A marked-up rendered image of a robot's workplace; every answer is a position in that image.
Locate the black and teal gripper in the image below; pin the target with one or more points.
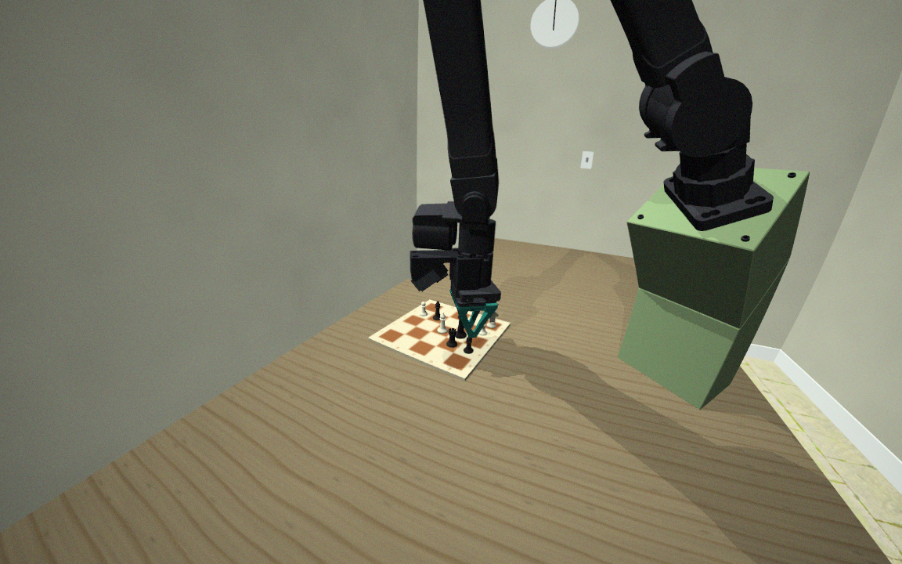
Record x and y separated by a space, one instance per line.
483 299

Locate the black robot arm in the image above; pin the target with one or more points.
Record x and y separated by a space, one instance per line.
686 101

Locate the brown and cream chessboard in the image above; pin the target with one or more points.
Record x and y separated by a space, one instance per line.
417 338

